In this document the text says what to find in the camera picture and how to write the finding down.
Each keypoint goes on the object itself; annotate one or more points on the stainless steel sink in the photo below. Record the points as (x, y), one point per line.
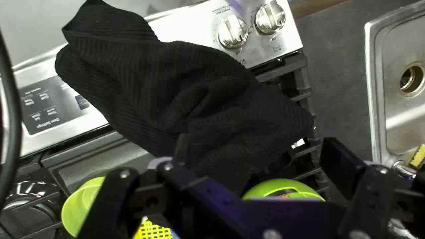
(390, 111)

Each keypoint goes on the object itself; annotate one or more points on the silver stove knob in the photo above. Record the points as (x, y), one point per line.
(233, 33)
(270, 18)

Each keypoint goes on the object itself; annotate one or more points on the black gas stove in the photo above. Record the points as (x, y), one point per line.
(48, 111)

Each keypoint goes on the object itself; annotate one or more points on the yellow sponge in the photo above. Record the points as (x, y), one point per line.
(419, 156)

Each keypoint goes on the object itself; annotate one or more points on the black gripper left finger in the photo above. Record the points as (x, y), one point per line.
(111, 208)

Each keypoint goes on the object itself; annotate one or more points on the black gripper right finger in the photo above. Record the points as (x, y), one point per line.
(373, 204)

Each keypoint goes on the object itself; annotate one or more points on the clear container with yellow strainer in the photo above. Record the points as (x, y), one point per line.
(153, 230)

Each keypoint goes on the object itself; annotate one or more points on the black cloth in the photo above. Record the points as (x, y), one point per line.
(177, 98)

